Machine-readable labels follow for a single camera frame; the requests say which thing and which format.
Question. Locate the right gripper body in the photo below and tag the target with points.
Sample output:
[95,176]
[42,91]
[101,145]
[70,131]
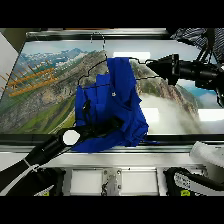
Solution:
[172,69]

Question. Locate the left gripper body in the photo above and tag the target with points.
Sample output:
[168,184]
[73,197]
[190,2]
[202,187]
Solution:
[98,129]

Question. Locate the blue garment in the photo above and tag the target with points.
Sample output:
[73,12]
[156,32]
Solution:
[123,100]

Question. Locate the black clothes hanger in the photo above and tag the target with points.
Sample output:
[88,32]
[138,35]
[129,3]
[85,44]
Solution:
[105,50]

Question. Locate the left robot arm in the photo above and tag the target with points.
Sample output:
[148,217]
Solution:
[40,155]

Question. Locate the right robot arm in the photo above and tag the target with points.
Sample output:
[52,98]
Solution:
[203,74]

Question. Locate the striped garment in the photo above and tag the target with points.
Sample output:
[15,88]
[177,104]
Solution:
[188,36]

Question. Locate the wooden rack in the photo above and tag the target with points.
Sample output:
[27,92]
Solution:
[33,85]

